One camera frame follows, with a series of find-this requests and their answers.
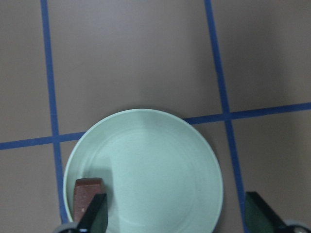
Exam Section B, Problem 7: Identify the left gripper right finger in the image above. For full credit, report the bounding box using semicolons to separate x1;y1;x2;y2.
244;192;289;233

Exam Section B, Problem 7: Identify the brown steamed bun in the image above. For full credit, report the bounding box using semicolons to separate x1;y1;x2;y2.
73;178;105;222

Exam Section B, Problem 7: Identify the light green plate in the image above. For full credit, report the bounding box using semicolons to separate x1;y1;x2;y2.
63;109;224;233

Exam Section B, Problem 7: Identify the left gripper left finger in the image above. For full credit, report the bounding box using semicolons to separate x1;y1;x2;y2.
77;193;108;233

